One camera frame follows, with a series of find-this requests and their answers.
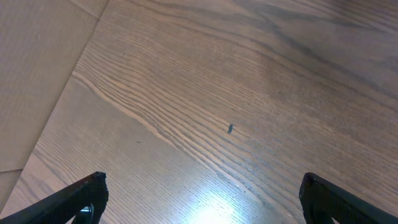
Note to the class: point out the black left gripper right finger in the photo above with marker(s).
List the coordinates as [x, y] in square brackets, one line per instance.
[324, 202]

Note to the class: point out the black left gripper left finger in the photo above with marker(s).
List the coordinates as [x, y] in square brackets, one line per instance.
[81, 202]

